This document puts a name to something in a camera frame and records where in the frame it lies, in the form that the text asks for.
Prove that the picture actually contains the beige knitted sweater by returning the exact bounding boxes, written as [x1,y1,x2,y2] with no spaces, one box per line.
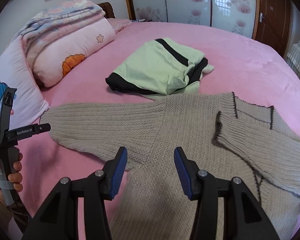
[40,93,300,239]

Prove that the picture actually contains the person's left hand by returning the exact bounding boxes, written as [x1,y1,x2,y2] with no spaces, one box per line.
[0,153,23,205]

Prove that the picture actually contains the pink cartoon pillow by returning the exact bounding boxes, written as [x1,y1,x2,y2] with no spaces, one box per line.
[0,37,50,129]

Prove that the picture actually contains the folded pink floral quilt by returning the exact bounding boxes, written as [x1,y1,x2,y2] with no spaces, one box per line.
[11,0,115,88]

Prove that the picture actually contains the pink fleece bed blanket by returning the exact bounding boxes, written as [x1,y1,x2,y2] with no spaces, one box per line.
[19,22,300,229]

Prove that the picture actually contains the pink pillow by headboard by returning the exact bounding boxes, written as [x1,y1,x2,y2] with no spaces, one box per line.
[107,18,132,34]

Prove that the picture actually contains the wooden headboard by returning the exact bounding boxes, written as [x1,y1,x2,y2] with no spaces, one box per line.
[98,2,115,18]

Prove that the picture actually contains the light green black garment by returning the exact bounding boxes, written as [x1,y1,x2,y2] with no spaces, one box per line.
[106,38,214,100]

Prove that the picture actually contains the floral sliding wardrobe doors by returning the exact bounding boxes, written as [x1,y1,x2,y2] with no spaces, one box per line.
[127,0,256,38]

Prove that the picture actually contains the brown wooden door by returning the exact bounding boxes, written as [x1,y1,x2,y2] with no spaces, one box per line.
[254,0,292,57]

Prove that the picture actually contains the silver door handle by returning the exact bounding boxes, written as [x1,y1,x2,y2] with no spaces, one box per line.
[259,12,266,23]

